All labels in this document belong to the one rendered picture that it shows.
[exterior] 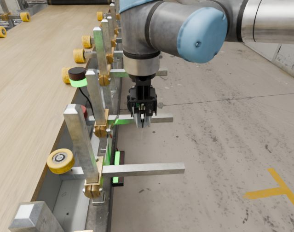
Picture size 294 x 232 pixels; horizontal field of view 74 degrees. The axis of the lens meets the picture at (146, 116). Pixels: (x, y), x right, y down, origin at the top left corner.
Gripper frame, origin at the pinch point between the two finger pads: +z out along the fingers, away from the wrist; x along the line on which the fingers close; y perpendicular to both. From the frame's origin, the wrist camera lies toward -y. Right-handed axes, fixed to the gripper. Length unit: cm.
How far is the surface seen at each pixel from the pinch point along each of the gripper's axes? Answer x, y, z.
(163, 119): 10.2, -17.0, 13.5
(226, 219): 57, -6, 99
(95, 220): -17.7, 17.2, 28.5
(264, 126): 135, -95, 99
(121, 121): -8.4, -17.4, 13.7
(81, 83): -20.1, -12.5, -8.7
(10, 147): -45.4, -0.6, 8.5
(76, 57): -35, -66, 4
